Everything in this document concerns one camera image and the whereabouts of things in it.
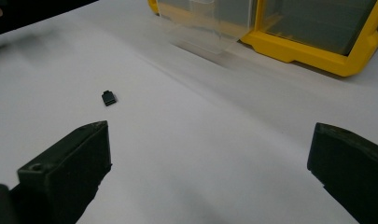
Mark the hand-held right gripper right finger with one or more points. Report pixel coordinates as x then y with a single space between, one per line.
351 168

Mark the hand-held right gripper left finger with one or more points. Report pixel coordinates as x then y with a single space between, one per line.
68 168

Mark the small black plastic part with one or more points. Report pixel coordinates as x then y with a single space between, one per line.
108 98

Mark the yellow drawer cabinet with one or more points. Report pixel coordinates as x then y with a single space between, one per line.
317 34

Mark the clear plastic drawer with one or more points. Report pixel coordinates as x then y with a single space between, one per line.
205 21

